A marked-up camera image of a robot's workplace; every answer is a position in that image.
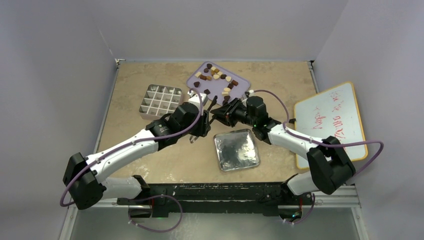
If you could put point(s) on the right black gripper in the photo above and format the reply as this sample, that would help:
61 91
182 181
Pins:
226 114

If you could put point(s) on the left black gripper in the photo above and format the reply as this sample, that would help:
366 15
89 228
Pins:
203 127

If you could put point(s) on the dark chocolate tray bottom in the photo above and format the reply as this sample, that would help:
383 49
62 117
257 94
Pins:
226 100

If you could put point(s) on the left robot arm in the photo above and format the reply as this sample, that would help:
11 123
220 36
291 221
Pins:
88 180

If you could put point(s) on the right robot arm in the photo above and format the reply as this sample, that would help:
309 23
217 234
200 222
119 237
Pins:
329 165

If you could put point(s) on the purple plastic tray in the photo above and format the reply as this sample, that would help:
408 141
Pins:
216 78

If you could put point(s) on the silver metal box lid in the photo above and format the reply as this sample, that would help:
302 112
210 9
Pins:
236 150

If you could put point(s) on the yellow framed whiteboard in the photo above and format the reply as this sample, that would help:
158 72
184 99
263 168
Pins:
332 112

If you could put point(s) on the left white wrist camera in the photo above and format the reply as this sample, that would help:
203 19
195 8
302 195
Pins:
197 100

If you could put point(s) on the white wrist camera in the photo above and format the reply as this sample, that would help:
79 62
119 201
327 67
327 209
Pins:
249 93
197 100

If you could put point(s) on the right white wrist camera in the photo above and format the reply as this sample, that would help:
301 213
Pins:
249 93

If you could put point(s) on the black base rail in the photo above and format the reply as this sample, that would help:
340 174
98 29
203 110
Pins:
158 200

